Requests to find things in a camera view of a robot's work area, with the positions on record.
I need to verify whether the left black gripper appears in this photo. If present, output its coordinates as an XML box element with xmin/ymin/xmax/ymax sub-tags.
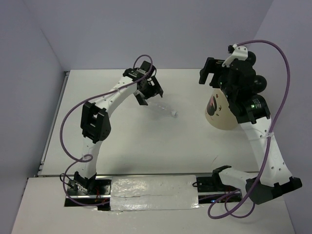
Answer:
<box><xmin>134</xmin><ymin>76</ymin><xmax>163</xmax><ymax>106</ymax></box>

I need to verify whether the clear bottle white cap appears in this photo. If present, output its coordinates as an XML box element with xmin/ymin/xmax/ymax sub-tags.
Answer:
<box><xmin>148</xmin><ymin>102</ymin><xmax>178</xmax><ymax>118</ymax></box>

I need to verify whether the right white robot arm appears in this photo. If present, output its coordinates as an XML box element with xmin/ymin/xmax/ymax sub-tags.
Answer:
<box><xmin>199</xmin><ymin>57</ymin><xmax>302</xmax><ymax>205</ymax></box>

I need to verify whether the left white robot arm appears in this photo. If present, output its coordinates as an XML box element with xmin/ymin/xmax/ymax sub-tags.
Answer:
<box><xmin>74</xmin><ymin>61</ymin><xmax>163</xmax><ymax>194</ymax></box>

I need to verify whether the beige cat bin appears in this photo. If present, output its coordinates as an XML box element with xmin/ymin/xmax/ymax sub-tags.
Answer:
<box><xmin>204</xmin><ymin>51</ymin><xmax>268</xmax><ymax>130</ymax></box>

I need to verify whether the silver foil base cover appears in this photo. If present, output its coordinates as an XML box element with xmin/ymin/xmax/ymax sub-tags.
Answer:
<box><xmin>110</xmin><ymin>175</ymin><xmax>199</xmax><ymax>211</ymax></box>

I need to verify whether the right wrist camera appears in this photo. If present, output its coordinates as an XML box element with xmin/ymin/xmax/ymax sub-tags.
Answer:
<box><xmin>222</xmin><ymin>44</ymin><xmax>248</xmax><ymax>67</ymax></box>

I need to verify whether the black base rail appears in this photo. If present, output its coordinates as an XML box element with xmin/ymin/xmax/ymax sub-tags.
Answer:
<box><xmin>64</xmin><ymin>175</ymin><xmax>236</xmax><ymax>211</ymax></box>

